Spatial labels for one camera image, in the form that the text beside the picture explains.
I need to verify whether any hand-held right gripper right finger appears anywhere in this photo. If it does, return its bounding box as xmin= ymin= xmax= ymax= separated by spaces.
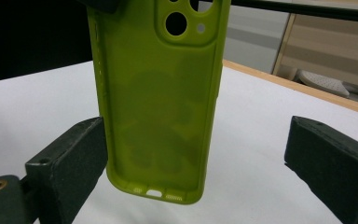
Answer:
xmin=283 ymin=115 xmax=358 ymax=224

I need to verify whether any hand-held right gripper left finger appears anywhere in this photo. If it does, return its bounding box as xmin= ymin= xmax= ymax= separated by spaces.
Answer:
xmin=25 ymin=116 xmax=109 ymax=224

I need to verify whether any green phone case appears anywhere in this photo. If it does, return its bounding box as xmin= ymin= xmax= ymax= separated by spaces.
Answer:
xmin=87 ymin=0 xmax=232 ymax=205

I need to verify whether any black curtain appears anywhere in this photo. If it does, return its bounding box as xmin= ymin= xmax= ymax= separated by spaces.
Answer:
xmin=0 ymin=0 xmax=95 ymax=85

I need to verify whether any white perforated slipper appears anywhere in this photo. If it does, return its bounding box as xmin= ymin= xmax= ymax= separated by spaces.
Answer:
xmin=297 ymin=69 xmax=351 ymax=99

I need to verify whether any wooden desk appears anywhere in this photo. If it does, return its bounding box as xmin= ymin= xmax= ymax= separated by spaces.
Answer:
xmin=272 ymin=13 xmax=358 ymax=91

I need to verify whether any black metal rail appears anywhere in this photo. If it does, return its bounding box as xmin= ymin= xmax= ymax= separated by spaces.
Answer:
xmin=229 ymin=0 xmax=358 ymax=24

